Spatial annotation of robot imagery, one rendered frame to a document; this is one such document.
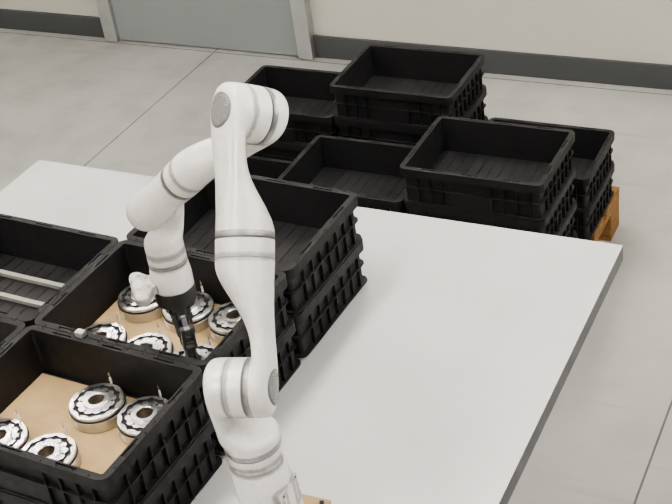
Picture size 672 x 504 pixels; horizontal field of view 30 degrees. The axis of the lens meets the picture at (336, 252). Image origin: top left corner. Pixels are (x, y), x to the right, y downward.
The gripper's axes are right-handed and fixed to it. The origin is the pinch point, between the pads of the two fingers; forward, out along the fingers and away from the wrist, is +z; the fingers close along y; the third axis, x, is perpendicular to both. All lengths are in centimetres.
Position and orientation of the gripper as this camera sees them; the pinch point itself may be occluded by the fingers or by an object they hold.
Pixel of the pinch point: (188, 346)
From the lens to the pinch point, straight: 235.9
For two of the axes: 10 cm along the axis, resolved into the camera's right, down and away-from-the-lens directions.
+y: -3.0, -4.9, 8.2
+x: -9.5, 2.6, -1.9
